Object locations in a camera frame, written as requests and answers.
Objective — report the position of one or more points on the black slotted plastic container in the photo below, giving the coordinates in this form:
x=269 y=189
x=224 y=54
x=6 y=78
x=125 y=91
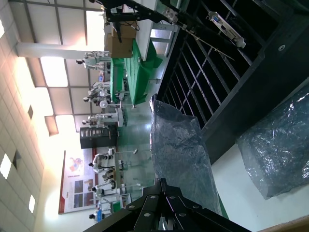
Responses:
x=241 y=96

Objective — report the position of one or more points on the wall poster with map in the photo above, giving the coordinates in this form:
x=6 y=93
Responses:
x=77 y=178

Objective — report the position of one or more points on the table with green cloth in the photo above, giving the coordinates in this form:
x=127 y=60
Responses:
x=135 y=72

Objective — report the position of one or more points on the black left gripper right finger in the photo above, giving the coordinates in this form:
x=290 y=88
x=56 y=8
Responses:
x=188 y=215

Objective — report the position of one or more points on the white background table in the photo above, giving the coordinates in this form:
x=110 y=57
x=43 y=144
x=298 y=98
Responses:
x=144 y=36

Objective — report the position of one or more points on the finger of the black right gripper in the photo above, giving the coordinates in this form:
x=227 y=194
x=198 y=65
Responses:
x=123 y=15
x=150 y=10

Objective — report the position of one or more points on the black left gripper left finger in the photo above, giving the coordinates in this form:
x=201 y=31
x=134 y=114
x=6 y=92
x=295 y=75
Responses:
x=144 y=210

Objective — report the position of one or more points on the round white fan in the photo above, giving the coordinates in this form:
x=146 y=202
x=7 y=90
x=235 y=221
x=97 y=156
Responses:
x=103 y=104

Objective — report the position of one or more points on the blue-grey antistatic bubble bag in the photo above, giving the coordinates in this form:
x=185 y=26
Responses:
x=277 y=149
x=178 y=145

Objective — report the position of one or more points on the brown cardboard box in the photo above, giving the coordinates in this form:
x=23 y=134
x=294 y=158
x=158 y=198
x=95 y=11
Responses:
x=294 y=226

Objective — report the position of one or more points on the black storage rack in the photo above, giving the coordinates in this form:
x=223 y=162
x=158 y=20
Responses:
x=97 y=136

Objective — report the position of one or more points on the stacked background cardboard boxes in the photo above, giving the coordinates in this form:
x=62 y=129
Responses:
x=125 y=46

